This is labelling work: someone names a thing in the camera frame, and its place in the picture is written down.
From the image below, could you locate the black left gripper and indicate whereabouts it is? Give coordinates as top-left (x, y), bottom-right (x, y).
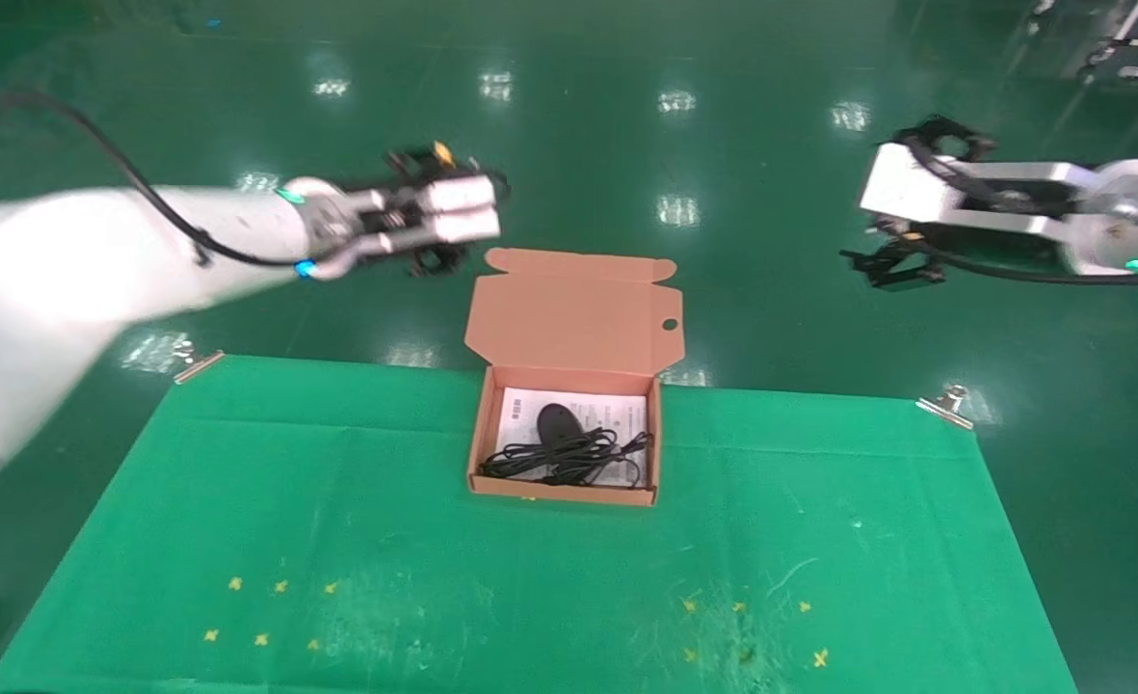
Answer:
top-left (405, 241), bottom-right (474, 280)

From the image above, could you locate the white printed instruction sheet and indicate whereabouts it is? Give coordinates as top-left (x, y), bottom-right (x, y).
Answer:
top-left (492, 387), bottom-right (649, 488)

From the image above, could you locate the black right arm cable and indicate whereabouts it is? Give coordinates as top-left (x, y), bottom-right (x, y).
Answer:
top-left (896, 116), bottom-right (1138, 286)

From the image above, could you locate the black wired mouse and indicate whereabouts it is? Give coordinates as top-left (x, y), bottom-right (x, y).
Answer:
top-left (506, 403), bottom-right (654, 488)

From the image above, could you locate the silver metal clip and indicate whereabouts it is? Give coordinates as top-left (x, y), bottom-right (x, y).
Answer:
top-left (173, 341), bottom-right (226, 386)
top-left (917, 386), bottom-right (976, 432)

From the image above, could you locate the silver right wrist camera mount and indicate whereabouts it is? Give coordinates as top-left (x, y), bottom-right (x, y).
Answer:
top-left (860, 143), bottom-right (1109, 238)

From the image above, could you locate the orange cardboard box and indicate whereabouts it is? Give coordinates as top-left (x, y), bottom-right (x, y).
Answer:
top-left (465, 249), bottom-right (686, 507)

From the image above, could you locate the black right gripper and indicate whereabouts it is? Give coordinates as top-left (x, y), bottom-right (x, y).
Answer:
top-left (838, 218), bottom-right (946, 293)

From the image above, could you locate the green table cloth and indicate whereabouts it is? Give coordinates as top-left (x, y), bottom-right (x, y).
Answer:
top-left (0, 353), bottom-right (1080, 694)

